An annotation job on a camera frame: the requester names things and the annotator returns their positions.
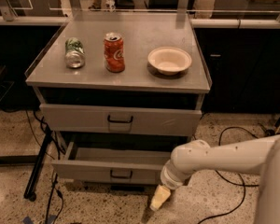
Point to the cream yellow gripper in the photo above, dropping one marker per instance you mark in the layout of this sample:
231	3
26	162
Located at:
172	180

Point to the grey drawer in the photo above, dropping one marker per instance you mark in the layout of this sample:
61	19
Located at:
110	119
102	165

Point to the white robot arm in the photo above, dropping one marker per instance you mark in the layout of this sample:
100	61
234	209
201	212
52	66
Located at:
257	157

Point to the grey drawer cabinet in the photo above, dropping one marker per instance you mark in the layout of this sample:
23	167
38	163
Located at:
138	85

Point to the grey top drawer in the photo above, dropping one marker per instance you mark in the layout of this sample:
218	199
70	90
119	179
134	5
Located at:
110	119

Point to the black stand leg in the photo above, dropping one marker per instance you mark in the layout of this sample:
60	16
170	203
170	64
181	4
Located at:
29	193

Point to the white paper bowl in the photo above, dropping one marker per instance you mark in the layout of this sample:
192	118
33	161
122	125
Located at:
169	61

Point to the red cola can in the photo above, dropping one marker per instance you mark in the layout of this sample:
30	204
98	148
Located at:
113	51

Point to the green soda can lying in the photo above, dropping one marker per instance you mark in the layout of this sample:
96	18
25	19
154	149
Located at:
74	53

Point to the clear plastic bottle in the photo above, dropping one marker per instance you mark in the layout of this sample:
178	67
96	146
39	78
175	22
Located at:
110	5

